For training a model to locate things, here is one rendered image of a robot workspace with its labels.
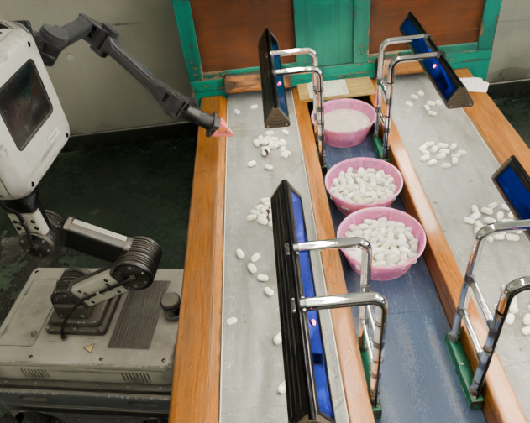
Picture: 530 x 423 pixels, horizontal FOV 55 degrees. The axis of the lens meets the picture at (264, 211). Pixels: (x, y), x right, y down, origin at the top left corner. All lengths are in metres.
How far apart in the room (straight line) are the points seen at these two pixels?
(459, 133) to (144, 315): 1.37
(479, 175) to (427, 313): 0.60
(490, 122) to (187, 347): 1.43
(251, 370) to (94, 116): 2.58
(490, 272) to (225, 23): 1.44
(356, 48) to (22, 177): 1.54
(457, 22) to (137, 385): 1.94
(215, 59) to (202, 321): 1.30
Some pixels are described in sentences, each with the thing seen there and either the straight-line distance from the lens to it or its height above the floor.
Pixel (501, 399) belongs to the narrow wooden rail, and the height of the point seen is 0.76.
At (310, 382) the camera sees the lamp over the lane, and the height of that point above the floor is 1.11.
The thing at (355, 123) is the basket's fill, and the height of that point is 0.73.
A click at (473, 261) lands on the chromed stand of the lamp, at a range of 1.22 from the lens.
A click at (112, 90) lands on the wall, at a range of 3.51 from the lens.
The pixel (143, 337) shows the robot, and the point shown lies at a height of 0.47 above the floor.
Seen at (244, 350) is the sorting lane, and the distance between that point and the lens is 1.39.
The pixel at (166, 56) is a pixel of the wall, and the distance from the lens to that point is 3.35.
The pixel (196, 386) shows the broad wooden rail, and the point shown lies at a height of 0.76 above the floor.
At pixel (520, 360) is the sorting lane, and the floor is 0.74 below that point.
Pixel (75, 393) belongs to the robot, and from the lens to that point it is 1.96.
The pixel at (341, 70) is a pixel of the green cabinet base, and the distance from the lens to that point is 2.41.
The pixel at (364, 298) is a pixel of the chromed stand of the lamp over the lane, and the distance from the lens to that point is 0.99.
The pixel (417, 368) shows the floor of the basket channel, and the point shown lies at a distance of 1.44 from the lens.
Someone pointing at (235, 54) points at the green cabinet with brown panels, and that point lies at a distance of 2.35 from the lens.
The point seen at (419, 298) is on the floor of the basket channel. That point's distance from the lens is 1.58.
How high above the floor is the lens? 1.89
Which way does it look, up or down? 41 degrees down
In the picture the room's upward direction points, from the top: 8 degrees counter-clockwise
